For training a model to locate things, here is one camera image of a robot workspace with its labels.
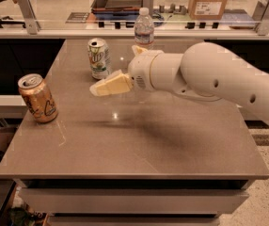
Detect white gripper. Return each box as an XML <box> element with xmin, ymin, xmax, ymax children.
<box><xmin>89</xmin><ymin>45</ymin><xmax>163</xmax><ymax>97</ymax></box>

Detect green white 7up can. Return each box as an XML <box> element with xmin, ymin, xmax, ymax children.
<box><xmin>87</xmin><ymin>38</ymin><xmax>112</xmax><ymax>80</ymax></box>

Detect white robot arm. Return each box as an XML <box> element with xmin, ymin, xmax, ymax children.
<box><xmin>89</xmin><ymin>42</ymin><xmax>269</xmax><ymax>125</ymax></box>

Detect gold soda can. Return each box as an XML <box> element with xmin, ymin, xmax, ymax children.
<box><xmin>18</xmin><ymin>73</ymin><xmax>58</xmax><ymax>123</ymax></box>

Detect clear plastic water bottle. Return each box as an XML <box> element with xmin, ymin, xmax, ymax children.
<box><xmin>134</xmin><ymin>8</ymin><xmax>154</xmax><ymax>49</ymax></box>

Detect grey metal tray bin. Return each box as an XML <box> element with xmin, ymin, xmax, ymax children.
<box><xmin>89</xmin><ymin>0</ymin><xmax>150</xmax><ymax>13</ymax></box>

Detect cardboard box with label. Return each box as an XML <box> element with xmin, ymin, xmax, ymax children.
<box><xmin>188</xmin><ymin>0</ymin><xmax>228</xmax><ymax>20</ymax></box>

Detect grey table drawer front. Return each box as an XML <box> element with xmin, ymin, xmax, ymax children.
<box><xmin>20</xmin><ymin>188</ymin><xmax>248</xmax><ymax>215</ymax></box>

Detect middle metal glass bracket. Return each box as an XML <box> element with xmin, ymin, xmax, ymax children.
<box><xmin>142</xmin><ymin>0</ymin><xmax>153</xmax><ymax>15</ymax></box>

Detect metal glass bracket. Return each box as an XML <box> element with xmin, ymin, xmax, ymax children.
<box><xmin>142</xmin><ymin>0</ymin><xmax>153</xmax><ymax>15</ymax></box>
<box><xmin>17</xmin><ymin>0</ymin><xmax>40</xmax><ymax>35</ymax></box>
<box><xmin>253</xmin><ymin>0</ymin><xmax>269</xmax><ymax>36</ymax></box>

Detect left metal glass bracket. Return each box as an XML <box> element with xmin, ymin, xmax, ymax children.
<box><xmin>17</xmin><ymin>0</ymin><xmax>40</xmax><ymax>35</ymax></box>

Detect right metal glass bracket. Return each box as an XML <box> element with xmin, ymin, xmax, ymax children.
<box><xmin>253</xmin><ymin>0</ymin><xmax>269</xmax><ymax>36</ymax></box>

